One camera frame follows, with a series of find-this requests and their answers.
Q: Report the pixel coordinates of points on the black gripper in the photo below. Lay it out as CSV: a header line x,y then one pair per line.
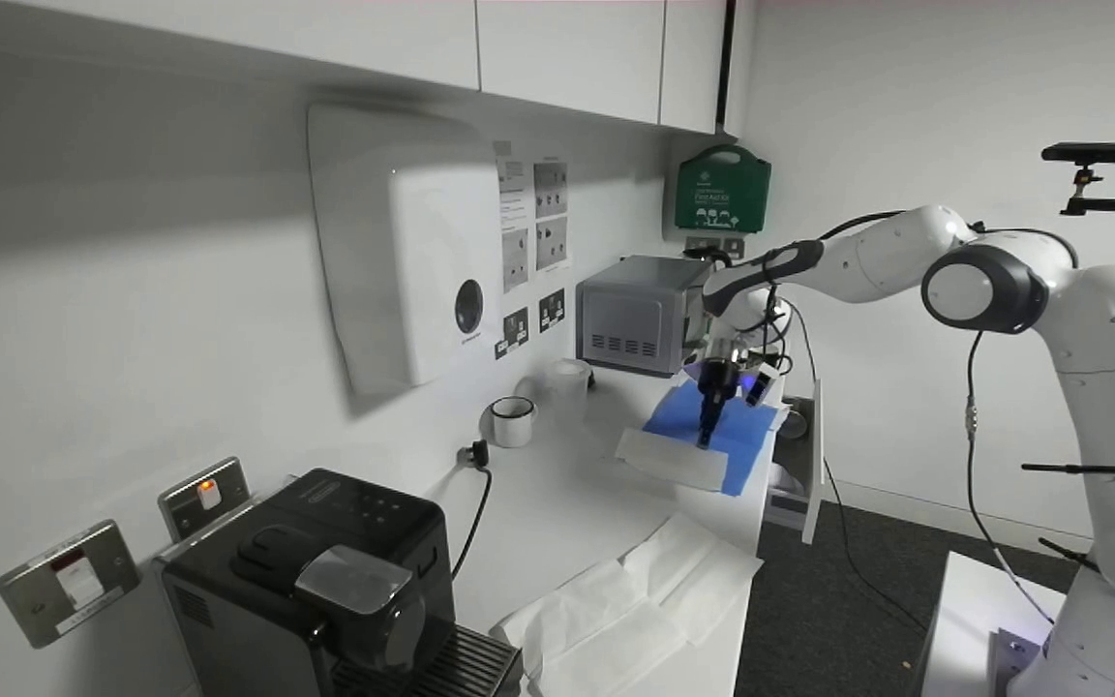
x,y
721,374

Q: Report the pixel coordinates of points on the white paper towel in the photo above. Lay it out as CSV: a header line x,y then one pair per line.
x,y
665,457

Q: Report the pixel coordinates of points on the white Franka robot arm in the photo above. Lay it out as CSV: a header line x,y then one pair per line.
x,y
880,254

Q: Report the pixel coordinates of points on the blue cloth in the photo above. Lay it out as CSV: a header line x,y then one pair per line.
x,y
743,430

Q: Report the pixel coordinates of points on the grey metal appliance box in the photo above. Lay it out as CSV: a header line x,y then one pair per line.
x,y
636,314

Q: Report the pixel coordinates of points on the small white enamel cup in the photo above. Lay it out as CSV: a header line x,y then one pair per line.
x,y
508,418

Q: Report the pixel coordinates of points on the green first aid box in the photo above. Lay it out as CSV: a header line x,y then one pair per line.
x,y
721,190

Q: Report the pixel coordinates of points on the pile of white paper towels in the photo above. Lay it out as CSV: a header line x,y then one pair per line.
x,y
607,634

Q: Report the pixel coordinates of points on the white paper towel dispenser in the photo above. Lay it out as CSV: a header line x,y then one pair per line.
x,y
441,256

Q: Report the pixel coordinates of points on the white side table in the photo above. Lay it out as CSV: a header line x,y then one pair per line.
x,y
967,622

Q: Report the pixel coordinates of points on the narrow white cabinet door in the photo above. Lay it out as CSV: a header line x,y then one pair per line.
x,y
695,59

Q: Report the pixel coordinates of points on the purple plastic item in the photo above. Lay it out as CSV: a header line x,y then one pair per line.
x,y
1006,658

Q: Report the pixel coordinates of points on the medium white cabinet door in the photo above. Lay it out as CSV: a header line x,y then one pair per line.
x,y
569,50

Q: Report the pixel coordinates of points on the black coffee machine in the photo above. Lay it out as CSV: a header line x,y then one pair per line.
x,y
327,583

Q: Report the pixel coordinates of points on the steel plate with orange light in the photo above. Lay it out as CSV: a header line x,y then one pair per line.
x,y
202,497

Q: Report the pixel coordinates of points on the wide white cabinet door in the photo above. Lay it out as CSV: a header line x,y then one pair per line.
x,y
300,32

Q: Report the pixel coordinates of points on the white upright post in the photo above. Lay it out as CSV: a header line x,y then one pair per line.
x,y
814,466

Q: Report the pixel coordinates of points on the printed wall notice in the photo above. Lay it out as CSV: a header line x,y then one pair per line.
x,y
552,311
552,245
552,188
517,262
513,329
513,196

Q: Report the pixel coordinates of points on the black camera on stand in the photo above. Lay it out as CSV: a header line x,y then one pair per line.
x,y
1093,152

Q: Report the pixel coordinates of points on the steel wall switch plate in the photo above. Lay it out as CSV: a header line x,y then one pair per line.
x,y
68,583

